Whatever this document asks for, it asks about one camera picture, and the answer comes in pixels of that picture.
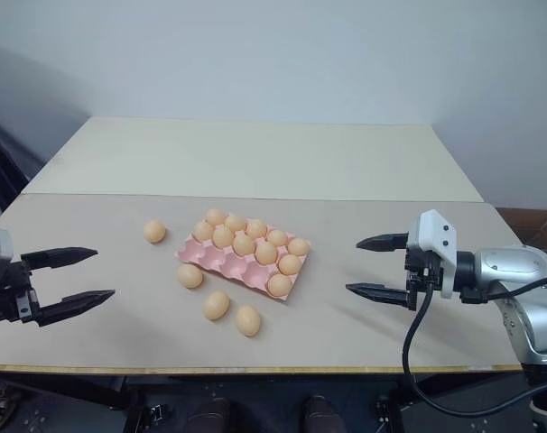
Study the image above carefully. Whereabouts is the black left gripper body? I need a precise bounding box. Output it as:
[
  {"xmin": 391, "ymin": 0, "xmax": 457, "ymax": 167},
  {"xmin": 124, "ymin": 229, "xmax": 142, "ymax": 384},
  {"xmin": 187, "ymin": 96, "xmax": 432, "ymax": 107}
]
[{"xmin": 0, "ymin": 259, "xmax": 43, "ymax": 327}]

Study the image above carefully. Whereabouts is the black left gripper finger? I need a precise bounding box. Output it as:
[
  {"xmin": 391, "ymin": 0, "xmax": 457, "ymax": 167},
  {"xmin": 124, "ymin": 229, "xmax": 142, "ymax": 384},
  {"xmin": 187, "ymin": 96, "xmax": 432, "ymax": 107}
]
[
  {"xmin": 20, "ymin": 245, "xmax": 99, "ymax": 273},
  {"xmin": 37, "ymin": 289, "xmax": 117, "ymax": 328}
]

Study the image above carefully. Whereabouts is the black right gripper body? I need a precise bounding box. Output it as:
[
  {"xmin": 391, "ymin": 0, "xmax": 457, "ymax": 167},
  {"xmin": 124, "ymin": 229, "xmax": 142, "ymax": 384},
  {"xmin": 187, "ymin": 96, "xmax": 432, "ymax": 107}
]
[{"xmin": 403, "ymin": 247, "xmax": 444, "ymax": 313}]

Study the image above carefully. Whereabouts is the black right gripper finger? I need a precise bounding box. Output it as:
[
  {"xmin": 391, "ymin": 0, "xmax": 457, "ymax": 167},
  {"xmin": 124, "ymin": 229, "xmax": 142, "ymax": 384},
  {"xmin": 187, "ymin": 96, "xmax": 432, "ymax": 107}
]
[
  {"xmin": 345, "ymin": 281, "xmax": 415, "ymax": 313},
  {"xmin": 355, "ymin": 231, "xmax": 411, "ymax": 254}
]

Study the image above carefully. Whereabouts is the pink egg tray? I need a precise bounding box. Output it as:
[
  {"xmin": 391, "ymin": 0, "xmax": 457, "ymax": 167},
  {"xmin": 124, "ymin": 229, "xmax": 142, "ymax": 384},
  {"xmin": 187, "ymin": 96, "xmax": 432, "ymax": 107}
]
[{"xmin": 173, "ymin": 219, "xmax": 312, "ymax": 303}]

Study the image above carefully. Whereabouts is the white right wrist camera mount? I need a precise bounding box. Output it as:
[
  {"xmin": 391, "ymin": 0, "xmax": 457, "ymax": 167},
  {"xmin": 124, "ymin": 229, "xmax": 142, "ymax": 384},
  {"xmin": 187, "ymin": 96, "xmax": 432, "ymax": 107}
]
[{"xmin": 405, "ymin": 208, "xmax": 460, "ymax": 299}]

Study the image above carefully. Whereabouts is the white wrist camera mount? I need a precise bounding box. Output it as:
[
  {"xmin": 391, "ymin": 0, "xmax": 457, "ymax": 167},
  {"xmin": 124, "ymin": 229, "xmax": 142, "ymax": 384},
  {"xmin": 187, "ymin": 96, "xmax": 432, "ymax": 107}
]
[
  {"xmin": 405, "ymin": 208, "xmax": 460, "ymax": 299},
  {"xmin": 0, "ymin": 225, "xmax": 15, "ymax": 272}
]

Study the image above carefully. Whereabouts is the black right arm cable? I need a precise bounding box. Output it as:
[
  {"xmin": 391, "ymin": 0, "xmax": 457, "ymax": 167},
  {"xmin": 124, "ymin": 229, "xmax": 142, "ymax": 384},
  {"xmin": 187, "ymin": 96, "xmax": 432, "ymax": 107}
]
[{"xmin": 401, "ymin": 268, "xmax": 547, "ymax": 417}]

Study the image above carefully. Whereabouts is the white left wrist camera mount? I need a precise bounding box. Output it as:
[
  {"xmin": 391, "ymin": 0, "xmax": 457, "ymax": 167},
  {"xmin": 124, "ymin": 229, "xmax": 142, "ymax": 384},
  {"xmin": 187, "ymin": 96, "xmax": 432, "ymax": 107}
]
[{"xmin": 0, "ymin": 225, "xmax": 15, "ymax": 272}]

